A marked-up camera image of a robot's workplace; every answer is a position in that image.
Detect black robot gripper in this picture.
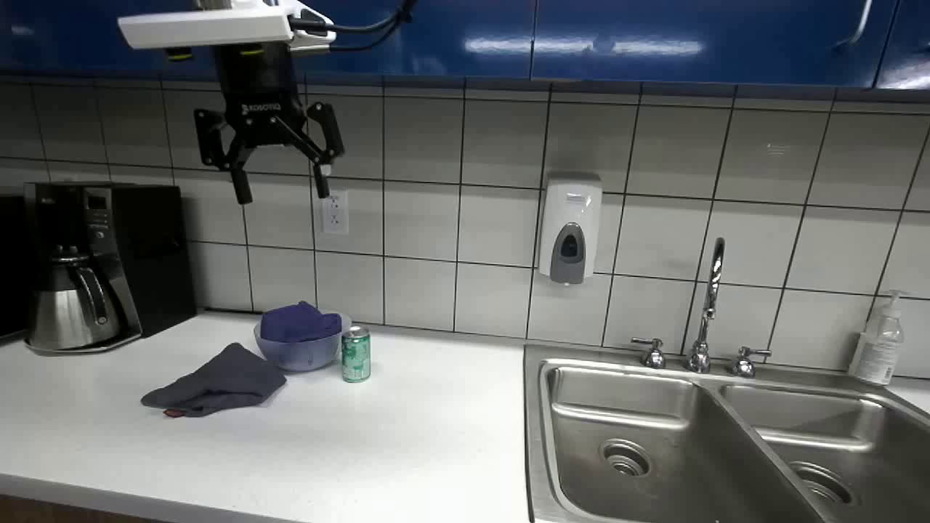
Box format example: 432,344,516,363
195,43,346,203

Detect blue towel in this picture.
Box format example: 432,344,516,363
260,302,343,344

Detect translucent blue bowl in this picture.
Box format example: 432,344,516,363
256,315,351,375

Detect green soda can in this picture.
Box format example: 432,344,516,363
340,325,371,385

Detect black steel coffee maker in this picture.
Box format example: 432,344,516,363
27,183,195,354

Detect dark grey cloth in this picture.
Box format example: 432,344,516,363
138,344,287,418

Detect black microwave oven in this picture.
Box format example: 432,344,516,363
0,194,34,341

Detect blue upper cabinets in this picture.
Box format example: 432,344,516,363
0,0,930,94

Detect stainless steel double sink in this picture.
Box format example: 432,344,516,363
523,347,930,523

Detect chrome sink faucet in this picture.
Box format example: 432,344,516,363
638,239,762,377

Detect clear soap bottle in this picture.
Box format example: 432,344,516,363
849,295,903,386

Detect white wall power outlet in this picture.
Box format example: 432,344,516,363
323,192,348,237

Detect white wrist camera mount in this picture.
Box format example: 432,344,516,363
117,0,337,53

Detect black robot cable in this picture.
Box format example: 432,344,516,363
292,0,420,56

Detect white wall soap dispenser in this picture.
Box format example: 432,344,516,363
538,176,602,284

